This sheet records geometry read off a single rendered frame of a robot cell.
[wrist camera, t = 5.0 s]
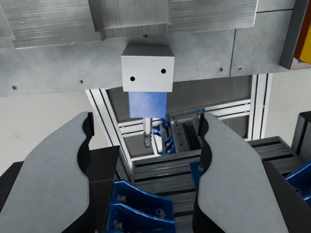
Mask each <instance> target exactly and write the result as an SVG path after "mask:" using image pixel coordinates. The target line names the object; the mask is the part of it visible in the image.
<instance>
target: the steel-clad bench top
mask: <svg viewBox="0 0 311 233"><path fill-rule="evenodd" d="M295 2H296V0H258V4H257V10H256V12H259V13H256V15H255V23H254V26H253V27H252V28H242V29H232V30H222V31H208V32H198V33H188V34H178V35H168V34H167V33H159V34H148V35H139V36H129V37H115V38H106V39H105V40H104V41H102V42H94V43H80V44H70V45H60V46H50V47H40V48H30V49H15V47H10V48H1V49H0V98H3V97H14V96H24V95H34V94H45V93H55V92H70V91H80V90H91V89H101V88H111V87H122V86H123V78H122V65H121V55H122V53H123V51H124V49H125V47H126V45H164V46H170V48H171V50H172V52H173V55H174V57H175V58H174V76H173V82H178V81H189V80H203V79H214V78H224V77H234V76H245V75H255V74H270V73H280V72H290V71H301V70H311V68H302V69H292V70H288V69H286V68H284V67H282V66H280V65H279V63H280V59H281V55H282V51H283V48H284V44H285V40H286V36H287V32H288V28H289V25H290V21H291V17H292V13H293V9H294V6H295ZM286 9H288V10H286ZM290 9H292V10H290ZM276 10H278V11H276ZM281 10H282V11H281ZM266 11H268V12H266ZM271 11H272V12H271Z"/></svg>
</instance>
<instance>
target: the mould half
mask: <svg viewBox="0 0 311 233"><path fill-rule="evenodd" d="M257 4H258V0H172V18H173V25H168V35H178V34H188V33H198V32H208V31H222V30H232V29H242V28H252V27H253V26H254V23H255V15H256V10H257ZM0 5H1V7H2V9H3V12H4V14H5V16H6V19H7V21H8V23H9V25H10V27H11V30H12V32H13V34H14V37H15V39H16V40H12V42H13V45H14V47H15V49H30V48H40V47H50V46H60V45H70V44H80V43H94V42H101V36H100V32H95V29H94V25H93V20H92V16H91V12H90V7H89V3H88V0H0Z"/></svg>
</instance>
